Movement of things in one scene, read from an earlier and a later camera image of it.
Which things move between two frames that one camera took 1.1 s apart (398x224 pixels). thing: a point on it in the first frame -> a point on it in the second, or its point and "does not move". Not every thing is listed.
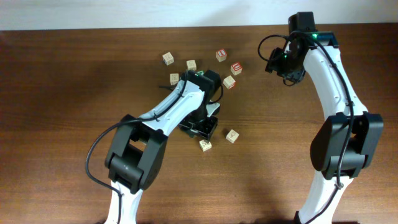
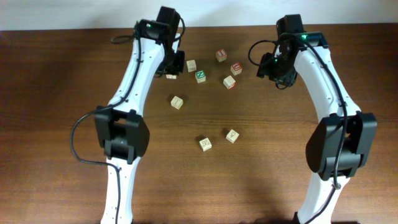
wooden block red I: (221, 55) does not move
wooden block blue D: (232, 136) does not move
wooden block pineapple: (205, 145) does not move
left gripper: (204, 131) -> (179, 67)
